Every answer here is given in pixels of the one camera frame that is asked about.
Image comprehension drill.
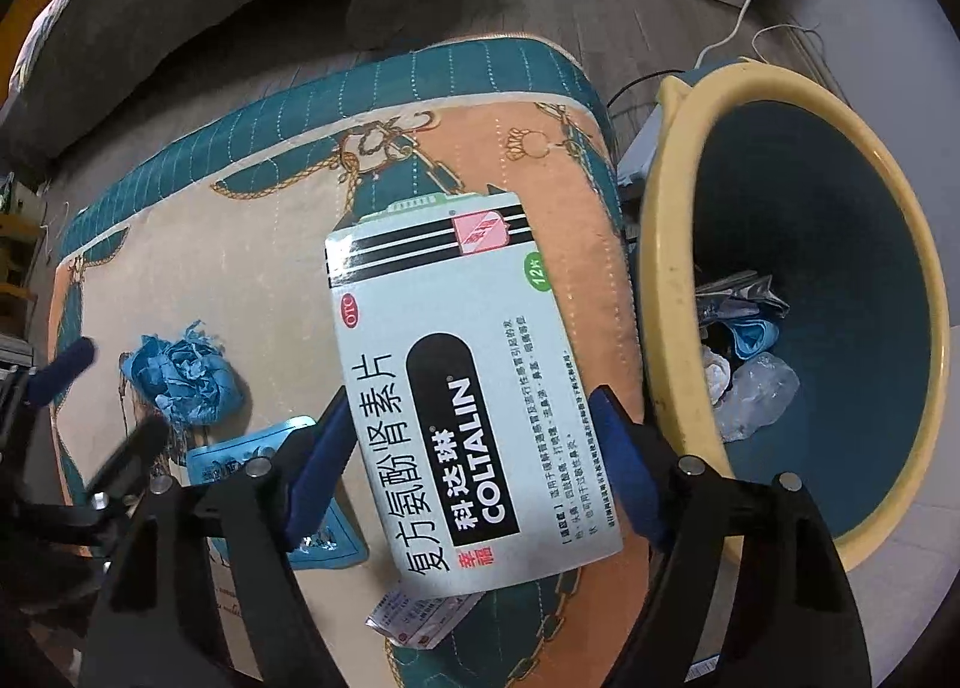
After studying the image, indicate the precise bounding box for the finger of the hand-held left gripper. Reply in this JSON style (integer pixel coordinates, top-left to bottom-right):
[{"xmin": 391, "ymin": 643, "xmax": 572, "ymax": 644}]
[
  {"xmin": 82, "ymin": 418, "xmax": 170, "ymax": 509},
  {"xmin": 26, "ymin": 337, "xmax": 98, "ymax": 405}
]

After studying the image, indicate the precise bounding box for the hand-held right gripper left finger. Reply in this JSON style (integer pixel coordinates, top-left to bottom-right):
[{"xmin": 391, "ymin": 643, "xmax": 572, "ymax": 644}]
[{"xmin": 79, "ymin": 388, "xmax": 361, "ymax": 688}]

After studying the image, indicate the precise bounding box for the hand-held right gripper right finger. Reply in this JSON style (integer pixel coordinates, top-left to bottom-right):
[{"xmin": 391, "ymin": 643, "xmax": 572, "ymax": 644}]
[{"xmin": 589, "ymin": 384, "xmax": 875, "ymax": 688}]

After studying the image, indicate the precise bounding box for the clear plastic bag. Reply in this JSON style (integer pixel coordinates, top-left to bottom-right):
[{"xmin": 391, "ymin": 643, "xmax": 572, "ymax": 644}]
[{"xmin": 712, "ymin": 352, "xmax": 802, "ymax": 443}]

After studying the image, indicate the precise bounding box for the blue face mask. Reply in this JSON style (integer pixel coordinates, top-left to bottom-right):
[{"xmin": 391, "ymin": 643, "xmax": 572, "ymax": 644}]
[{"xmin": 724, "ymin": 316, "xmax": 782, "ymax": 360}]

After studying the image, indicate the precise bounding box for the white striped medicine box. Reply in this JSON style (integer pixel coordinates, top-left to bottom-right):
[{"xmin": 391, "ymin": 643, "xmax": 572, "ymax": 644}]
[{"xmin": 324, "ymin": 191, "xmax": 625, "ymax": 597}]

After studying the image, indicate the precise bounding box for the yellow rimmed teal trash bin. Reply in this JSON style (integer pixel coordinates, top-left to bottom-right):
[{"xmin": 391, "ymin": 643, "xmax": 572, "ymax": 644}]
[{"xmin": 636, "ymin": 61, "xmax": 950, "ymax": 573}]

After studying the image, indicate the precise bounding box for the blue flat packet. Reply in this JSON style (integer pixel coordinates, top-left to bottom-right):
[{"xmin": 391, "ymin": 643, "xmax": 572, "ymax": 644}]
[{"xmin": 184, "ymin": 416, "xmax": 368, "ymax": 570}]

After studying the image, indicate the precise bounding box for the white crumpled tissue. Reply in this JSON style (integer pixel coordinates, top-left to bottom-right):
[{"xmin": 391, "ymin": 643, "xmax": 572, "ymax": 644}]
[{"xmin": 701, "ymin": 346, "xmax": 733, "ymax": 398}]

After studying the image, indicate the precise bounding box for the small printed sachet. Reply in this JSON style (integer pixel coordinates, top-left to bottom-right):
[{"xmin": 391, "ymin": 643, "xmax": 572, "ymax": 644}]
[{"xmin": 365, "ymin": 579, "xmax": 481, "ymax": 648}]

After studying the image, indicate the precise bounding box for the teal orange patterned mat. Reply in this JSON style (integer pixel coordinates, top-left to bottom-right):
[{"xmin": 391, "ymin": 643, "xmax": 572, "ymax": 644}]
[{"xmin": 49, "ymin": 34, "xmax": 721, "ymax": 688}]

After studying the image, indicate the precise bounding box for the white power strip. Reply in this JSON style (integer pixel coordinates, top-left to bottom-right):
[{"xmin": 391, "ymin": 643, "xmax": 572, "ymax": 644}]
[{"xmin": 616, "ymin": 106, "xmax": 668, "ymax": 186}]

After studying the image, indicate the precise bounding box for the wooden furniture frame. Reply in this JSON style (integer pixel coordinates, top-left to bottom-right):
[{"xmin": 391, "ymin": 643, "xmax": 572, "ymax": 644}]
[{"xmin": 0, "ymin": 163, "xmax": 53, "ymax": 359}]

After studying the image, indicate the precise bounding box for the black cable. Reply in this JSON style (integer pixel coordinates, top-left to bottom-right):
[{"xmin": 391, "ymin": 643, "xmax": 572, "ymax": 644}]
[{"xmin": 604, "ymin": 68, "xmax": 687, "ymax": 117}]

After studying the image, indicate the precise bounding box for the thin white cable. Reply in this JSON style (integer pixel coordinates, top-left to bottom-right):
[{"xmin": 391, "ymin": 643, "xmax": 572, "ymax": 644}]
[{"xmin": 754, "ymin": 19, "xmax": 824, "ymax": 64}]

